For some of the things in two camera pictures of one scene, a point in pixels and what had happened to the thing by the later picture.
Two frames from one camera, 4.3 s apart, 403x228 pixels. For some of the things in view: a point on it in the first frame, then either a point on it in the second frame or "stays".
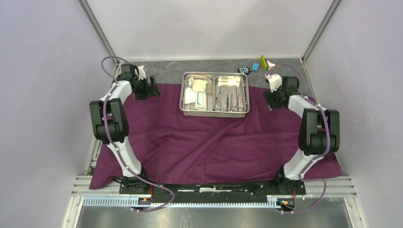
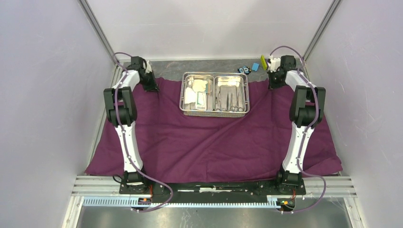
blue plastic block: (255, 66) stays
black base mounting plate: (213, 192) stays
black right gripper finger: (273, 105) -> (272, 85)
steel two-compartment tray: (222, 94) stays
